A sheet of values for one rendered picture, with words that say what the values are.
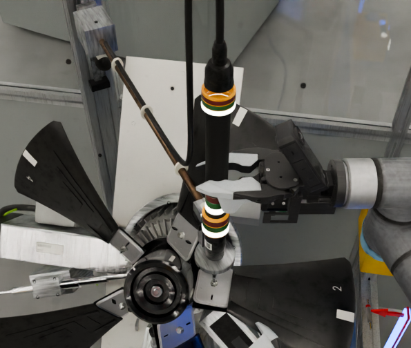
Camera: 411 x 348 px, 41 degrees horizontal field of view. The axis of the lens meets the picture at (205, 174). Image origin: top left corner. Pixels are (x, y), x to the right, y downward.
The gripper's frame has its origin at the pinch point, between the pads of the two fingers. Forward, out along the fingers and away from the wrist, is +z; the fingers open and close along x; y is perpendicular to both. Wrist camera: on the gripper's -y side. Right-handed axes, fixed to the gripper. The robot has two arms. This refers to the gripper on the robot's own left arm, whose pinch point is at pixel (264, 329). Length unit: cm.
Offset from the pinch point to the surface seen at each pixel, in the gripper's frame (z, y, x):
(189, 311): 12.2, 9.3, 5.0
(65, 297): 99, 39, 114
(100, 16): 73, -2, -22
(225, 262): 9.0, 2.0, -11.3
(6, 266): 127, 58, 112
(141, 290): 14.6, 16.3, -6.0
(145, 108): 41.1, 1.0, -20.9
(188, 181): 21.3, 1.8, -19.9
